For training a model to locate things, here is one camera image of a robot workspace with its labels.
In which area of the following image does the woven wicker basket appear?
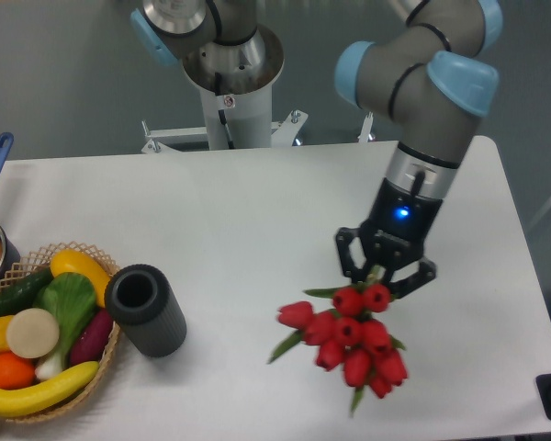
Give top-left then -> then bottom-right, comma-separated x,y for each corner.
0,242 -> 120,424

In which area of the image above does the orange fruit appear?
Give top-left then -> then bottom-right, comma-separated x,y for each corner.
0,352 -> 35,390

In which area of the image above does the purple eggplant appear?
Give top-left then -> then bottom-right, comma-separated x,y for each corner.
69,309 -> 113,367

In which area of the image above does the round beige disc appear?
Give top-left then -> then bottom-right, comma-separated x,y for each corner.
6,308 -> 60,359

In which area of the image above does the green bok choy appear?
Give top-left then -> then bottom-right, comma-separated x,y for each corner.
33,272 -> 96,381

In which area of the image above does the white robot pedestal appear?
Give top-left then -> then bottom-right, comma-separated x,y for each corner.
183,25 -> 284,150

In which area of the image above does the yellow banana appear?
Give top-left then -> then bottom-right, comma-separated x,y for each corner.
0,361 -> 99,418

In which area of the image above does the white metal base frame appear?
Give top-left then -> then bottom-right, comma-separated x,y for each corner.
141,109 -> 377,154

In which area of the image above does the red tulip bouquet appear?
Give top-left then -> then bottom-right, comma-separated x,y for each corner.
267,267 -> 409,415

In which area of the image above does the green cucumber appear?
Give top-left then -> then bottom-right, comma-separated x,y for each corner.
0,268 -> 53,317

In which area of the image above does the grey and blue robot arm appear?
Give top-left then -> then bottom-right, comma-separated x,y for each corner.
130,1 -> 502,298

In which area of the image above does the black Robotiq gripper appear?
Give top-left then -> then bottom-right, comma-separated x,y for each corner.
334,179 -> 443,299

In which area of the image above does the dark grey ribbed vase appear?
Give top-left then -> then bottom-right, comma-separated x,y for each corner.
105,264 -> 187,358

